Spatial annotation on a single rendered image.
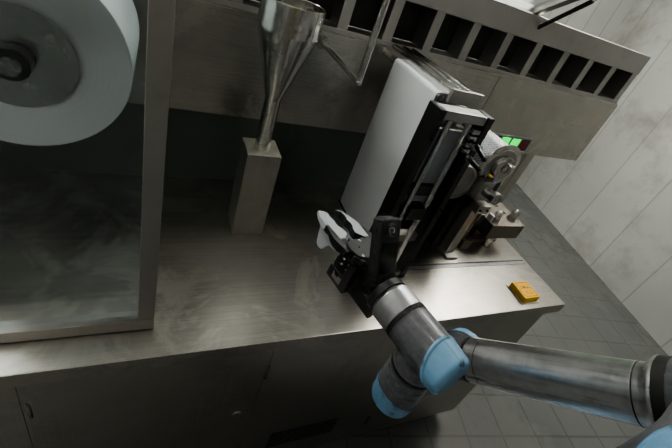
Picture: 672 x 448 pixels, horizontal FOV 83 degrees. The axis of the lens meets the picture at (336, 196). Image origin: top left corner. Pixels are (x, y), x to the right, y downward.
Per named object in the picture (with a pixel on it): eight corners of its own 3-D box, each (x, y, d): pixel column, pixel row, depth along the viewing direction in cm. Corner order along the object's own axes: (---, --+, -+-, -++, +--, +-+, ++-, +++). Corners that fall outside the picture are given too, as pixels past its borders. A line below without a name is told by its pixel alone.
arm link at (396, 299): (400, 307, 57) (433, 298, 62) (382, 284, 60) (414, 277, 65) (378, 338, 60) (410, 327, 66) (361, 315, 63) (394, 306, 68)
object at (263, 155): (223, 240, 107) (262, 32, 76) (218, 208, 117) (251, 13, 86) (271, 240, 113) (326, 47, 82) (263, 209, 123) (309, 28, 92)
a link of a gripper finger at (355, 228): (325, 228, 79) (343, 260, 73) (336, 206, 77) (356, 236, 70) (337, 229, 81) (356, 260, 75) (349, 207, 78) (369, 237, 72)
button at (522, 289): (522, 303, 125) (526, 298, 123) (508, 286, 130) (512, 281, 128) (536, 301, 128) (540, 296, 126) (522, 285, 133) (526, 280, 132)
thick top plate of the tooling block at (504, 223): (484, 238, 136) (493, 225, 133) (429, 174, 165) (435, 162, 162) (516, 238, 143) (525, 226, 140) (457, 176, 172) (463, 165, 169)
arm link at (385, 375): (432, 402, 68) (461, 368, 62) (386, 431, 62) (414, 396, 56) (404, 364, 73) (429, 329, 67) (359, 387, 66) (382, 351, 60)
